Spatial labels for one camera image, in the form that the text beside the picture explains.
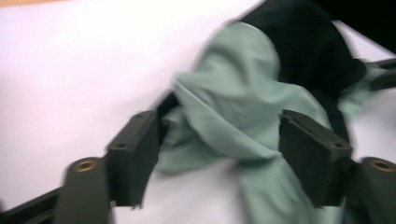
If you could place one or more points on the wooden table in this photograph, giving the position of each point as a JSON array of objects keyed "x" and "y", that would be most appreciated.
[{"x": 28, "y": 2}]

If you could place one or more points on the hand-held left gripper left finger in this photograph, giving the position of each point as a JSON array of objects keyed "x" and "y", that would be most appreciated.
[{"x": 134, "y": 161}]

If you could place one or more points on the black and green shirt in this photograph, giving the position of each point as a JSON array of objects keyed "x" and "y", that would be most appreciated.
[{"x": 236, "y": 102}]

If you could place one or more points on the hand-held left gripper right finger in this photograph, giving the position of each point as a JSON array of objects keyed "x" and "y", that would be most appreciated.
[{"x": 314, "y": 158}]

